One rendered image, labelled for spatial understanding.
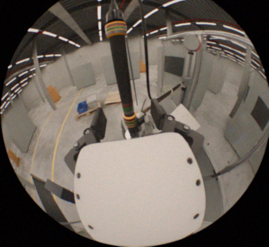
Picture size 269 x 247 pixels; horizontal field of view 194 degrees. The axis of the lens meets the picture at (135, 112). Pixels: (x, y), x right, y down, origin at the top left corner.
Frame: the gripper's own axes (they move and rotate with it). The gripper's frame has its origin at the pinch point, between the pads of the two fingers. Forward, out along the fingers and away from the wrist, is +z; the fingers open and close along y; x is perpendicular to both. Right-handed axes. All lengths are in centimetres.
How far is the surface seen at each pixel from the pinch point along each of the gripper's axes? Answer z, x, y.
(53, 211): -93, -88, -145
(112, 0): 9.6, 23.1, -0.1
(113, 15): 8.3, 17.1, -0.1
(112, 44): 8.7, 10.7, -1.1
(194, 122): 15, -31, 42
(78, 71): 638, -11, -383
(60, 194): -26, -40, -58
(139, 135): 8.9, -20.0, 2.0
